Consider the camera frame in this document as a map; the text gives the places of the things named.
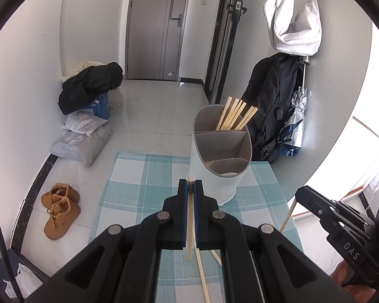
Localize teal plaid tablecloth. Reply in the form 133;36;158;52
88;151;304;303

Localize black jacket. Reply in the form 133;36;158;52
57;61;124;116

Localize silver folding umbrella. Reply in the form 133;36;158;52
283;66;311;158

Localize blue cardboard box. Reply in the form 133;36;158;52
85;92;110;121

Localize black metal door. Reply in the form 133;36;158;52
204;0;251;105

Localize white hanging bag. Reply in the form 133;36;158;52
263;0;323;56

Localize grey plastic parcel bag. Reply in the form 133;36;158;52
50;123;112;168

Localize person's right hand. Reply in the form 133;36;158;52
332;260;356;288

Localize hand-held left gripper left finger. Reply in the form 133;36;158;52
27;179;188;303

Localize crumpled white plastic bag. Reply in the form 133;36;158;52
5;263;42;299

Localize single bamboo chopstick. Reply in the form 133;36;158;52
186;179;195;263
193;230;213;303
279;196;297;234
210;249;223;267

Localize white plastic parcel bag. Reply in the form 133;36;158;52
62;110;105;137

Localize grey door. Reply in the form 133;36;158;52
126;0;194;81

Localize brown leather boot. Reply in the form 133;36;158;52
40;182;80;209
43;197;81;240

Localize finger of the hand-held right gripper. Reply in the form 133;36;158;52
295;186;372;238

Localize black thin cable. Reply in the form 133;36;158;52
0;196;24;302

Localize cream cloth bag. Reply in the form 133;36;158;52
109;87;124;109

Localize white utensil holder grey rim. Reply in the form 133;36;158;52
186;104;252;206

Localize black door handle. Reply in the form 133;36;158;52
226;2;247;15

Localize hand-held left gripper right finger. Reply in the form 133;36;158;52
194;179;351;303

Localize black backpack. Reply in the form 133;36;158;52
241;52;305;165

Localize cream pillow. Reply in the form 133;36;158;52
61;59;105;83

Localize dark metal frame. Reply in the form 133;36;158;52
0;249;55;295

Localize bundle of bamboo chopsticks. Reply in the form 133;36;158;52
215;96;259;131

